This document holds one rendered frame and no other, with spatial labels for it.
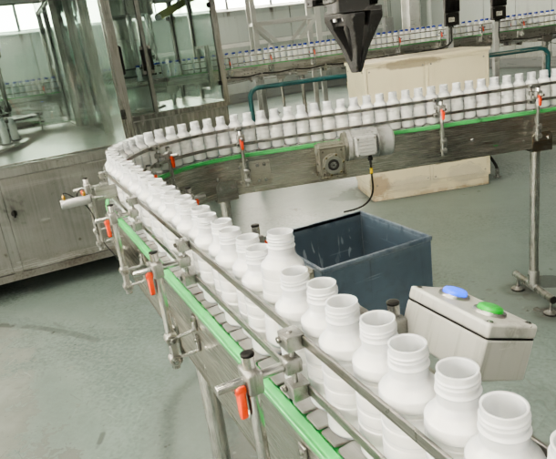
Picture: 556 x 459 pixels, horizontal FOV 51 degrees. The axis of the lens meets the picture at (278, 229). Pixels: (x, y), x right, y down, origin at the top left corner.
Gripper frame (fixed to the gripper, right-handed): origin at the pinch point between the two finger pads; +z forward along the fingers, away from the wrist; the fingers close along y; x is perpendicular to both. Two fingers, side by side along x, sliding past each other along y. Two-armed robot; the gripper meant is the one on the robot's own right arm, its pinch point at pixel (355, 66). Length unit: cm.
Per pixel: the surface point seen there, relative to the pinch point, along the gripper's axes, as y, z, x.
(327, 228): -33, 47, -70
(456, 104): -143, 31, -138
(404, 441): 16.9, 32.5, 29.4
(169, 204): 15, 26, -52
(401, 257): -35, 48, -39
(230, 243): 14.9, 25.7, -17.2
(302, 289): 14.5, 25.7, 6.3
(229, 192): -40, 56, -168
